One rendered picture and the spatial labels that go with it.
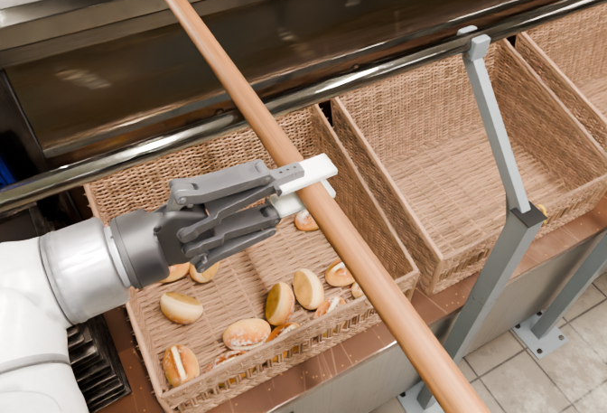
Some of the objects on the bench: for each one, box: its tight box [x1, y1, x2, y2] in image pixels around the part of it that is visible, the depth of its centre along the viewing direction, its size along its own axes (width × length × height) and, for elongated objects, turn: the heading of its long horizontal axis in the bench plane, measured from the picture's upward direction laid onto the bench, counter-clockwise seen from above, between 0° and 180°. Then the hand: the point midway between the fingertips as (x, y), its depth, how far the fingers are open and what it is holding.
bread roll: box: [160, 292, 203, 324], centre depth 108 cm, size 6×10×7 cm
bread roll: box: [223, 318, 271, 352], centre depth 103 cm, size 6×10×7 cm, turn 104°
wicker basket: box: [331, 38, 607, 296], centre depth 126 cm, size 49×56×28 cm
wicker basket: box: [83, 104, 420, 413], centre depth 108 cm, size 49×56×28 cm
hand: (303, 185), depth 55 cm, fingers closed on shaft, 3 cm apart
